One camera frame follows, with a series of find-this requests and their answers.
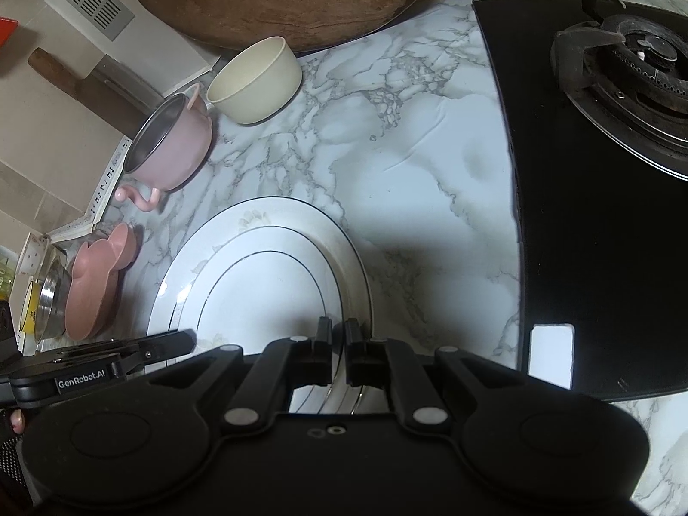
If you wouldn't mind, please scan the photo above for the pink steel-lined pot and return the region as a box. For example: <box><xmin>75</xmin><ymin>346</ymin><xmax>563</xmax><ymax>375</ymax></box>
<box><xmin>114</xmin><ymin>83</ymin><xmax>212</xmax><ymax>212</ymax></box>

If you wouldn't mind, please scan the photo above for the yellow ceramic bowl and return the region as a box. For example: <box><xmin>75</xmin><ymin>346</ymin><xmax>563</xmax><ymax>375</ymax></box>
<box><xmin>18</xmin><ymin>278</ymin><xmax>42</xmax><ymax>339</ymax></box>

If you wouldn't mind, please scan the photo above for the cream plastic bowl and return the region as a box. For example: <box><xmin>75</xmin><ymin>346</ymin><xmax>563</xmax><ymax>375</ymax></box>
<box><xmin>206</xmin><ymin>36</ymin><xmax>303</xmax><ymax>125</ymax></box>

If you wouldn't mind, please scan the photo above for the cleaver with wooden handle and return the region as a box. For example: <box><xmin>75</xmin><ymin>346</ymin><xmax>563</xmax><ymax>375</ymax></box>
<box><xmin>28</xmin><ymin>48</ymin><xmax>163</xmax><ymax>138</ymax></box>

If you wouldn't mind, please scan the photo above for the stove burner grate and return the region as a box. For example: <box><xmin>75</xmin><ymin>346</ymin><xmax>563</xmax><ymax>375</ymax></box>
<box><xmin>550</xmin><ymin>0</ymin><xmax>687</xmax><ymax>179</ymax></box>

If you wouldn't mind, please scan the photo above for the stainless steel bowl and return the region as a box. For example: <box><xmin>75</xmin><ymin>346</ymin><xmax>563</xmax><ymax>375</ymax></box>
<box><xmin>35</xmin><ymin>258</ymin><xmax>71</xmax><ymax>342</ymax></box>

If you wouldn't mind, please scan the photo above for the pink bear-shaped plate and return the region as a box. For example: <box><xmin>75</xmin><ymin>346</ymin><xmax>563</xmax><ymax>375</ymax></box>
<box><xmin>64</xmin><ymin>222</ymin><xmax>138</xmax><ymax>341</ymax></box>

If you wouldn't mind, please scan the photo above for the person's left hand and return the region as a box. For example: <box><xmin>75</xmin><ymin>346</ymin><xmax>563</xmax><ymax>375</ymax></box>
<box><xmin>9</xmin><ymin>410</ymin><xmax>26</xmax><ymax>434</ymax></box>

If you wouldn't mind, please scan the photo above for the white ceramic plate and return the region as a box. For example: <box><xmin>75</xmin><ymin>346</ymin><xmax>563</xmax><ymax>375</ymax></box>
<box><xmin>145</xmin><ymin>194</ymin><xmax>375</xmax><ymax>415</ymax></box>

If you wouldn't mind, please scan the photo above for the black gas stove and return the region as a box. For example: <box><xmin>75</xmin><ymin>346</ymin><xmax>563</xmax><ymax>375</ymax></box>
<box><xmin>473</xmin><ymin>0</ymin><xmax>687</xmax><ymax>401</ymax></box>

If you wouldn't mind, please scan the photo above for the red silicone spatula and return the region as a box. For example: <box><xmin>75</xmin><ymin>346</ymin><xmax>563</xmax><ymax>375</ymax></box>
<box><xmin>0</xmin><ymin>16</ymin><xmax>18</xmax><ymax>47</ymax></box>

